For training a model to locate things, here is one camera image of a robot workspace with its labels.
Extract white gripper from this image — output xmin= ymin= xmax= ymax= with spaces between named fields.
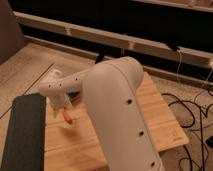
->
xmin=49 ymin=94 xmax=70 ymax=118

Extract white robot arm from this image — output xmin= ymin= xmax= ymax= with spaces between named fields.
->
xmin=39 ymin=57 xmax=165 ymax=171

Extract dark grey mat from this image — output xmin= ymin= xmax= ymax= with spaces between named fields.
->
xmin=0 ymin=93 xmax=46 ymax=171

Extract black cables on floor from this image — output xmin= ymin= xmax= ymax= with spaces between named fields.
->
xmin=161 ymin=77 xmax=213 ymax=171

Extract white cable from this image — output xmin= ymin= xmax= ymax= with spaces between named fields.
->
xmin=175 ymin=49 xmax=184 ymax=84

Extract white wooden shelf rail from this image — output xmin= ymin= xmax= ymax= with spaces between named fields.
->
xmin=15 ymin=12 xmax=213 ymax=68

